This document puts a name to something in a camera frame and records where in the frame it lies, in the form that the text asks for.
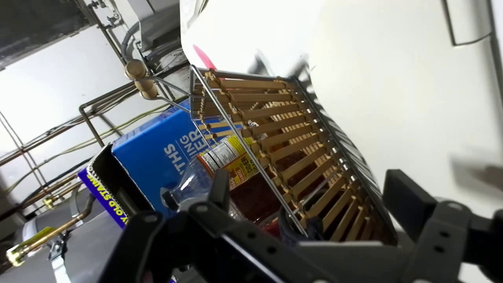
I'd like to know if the blue cardboard box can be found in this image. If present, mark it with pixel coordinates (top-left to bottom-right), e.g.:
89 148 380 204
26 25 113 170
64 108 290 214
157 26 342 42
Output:
77 105 234 231

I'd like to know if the metal pipe rack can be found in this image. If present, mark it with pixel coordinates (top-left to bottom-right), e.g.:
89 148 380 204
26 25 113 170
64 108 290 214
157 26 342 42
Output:
0 61 191 212

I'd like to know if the wooden peg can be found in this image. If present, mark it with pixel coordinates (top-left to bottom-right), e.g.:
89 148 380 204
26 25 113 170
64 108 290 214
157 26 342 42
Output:
124 58 160 102

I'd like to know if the clear plastic bottle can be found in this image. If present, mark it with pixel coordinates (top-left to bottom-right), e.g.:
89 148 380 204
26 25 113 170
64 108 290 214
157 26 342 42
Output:
160 155 224 212

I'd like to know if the yellow handled tool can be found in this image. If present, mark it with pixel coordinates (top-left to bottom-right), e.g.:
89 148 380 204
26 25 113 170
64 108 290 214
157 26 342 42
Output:
4 192 97 269

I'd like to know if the bottle with yellow label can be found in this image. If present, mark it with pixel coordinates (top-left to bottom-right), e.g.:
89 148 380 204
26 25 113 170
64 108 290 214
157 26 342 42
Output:
195 133 264 185

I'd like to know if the wooden slat crate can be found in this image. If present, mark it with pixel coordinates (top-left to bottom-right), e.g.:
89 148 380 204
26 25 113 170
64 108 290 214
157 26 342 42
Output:
188 66 399 248

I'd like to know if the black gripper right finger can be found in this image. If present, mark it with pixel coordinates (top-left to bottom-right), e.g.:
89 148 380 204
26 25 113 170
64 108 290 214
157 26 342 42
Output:
382 168 503 283

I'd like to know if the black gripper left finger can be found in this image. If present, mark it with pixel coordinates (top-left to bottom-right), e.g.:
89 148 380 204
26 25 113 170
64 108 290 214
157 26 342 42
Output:
97 168 327 283

